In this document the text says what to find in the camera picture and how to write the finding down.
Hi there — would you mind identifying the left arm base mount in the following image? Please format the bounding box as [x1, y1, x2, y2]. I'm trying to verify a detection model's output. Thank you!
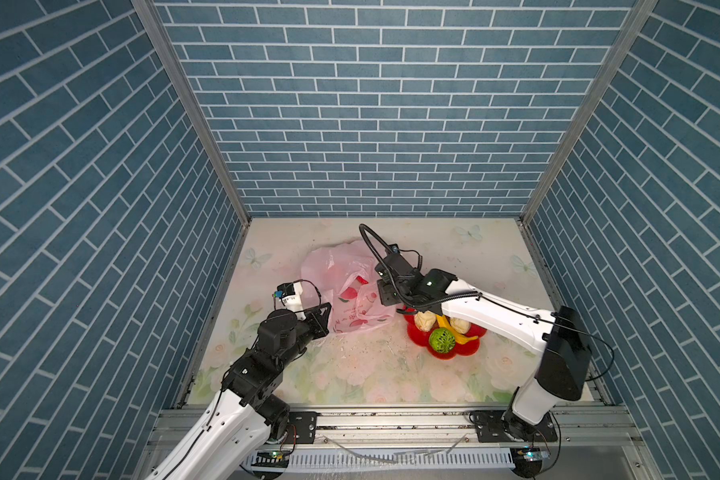
[270, 411, 318, 445]

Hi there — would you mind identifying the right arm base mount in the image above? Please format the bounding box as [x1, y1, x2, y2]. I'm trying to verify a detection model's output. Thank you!
[467, 409, 559, 443]

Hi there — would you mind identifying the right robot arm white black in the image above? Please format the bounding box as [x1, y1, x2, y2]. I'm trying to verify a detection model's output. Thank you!
[373, 244, 592, 430]

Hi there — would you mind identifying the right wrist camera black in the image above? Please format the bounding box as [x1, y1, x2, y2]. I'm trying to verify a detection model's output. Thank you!
[375, 244, 414, 278]

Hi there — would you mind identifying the pale yellow fake pear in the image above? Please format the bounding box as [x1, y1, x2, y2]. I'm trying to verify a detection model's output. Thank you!
[449, 317, 471, 336]

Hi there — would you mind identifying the red flower-shaped plate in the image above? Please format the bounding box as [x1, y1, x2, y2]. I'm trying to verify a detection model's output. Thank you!
[400, 309, 487, 360]

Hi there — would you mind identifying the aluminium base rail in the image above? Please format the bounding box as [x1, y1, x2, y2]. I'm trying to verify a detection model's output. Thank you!
[149, 403, 643, 475]

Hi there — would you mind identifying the pink plastic bag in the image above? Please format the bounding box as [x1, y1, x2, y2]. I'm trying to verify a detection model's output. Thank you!
[300, 240, 396, 334]

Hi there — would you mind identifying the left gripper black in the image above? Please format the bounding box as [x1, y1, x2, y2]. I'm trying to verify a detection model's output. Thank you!
[277, 301, 334, 373]

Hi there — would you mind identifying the yellow fake banana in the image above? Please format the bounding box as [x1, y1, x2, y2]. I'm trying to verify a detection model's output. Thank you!
[436, 315, 478, 345]

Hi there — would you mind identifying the beige fake fruit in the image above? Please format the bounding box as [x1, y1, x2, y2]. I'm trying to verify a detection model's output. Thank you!
[414, 311, 437, 332]

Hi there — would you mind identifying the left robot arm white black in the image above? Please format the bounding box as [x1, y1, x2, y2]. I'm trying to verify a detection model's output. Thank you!
[148, 302, 332, 479]

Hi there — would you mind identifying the green red fake fruit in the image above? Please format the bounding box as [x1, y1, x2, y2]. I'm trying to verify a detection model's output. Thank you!
[428, 327, 456, 355]

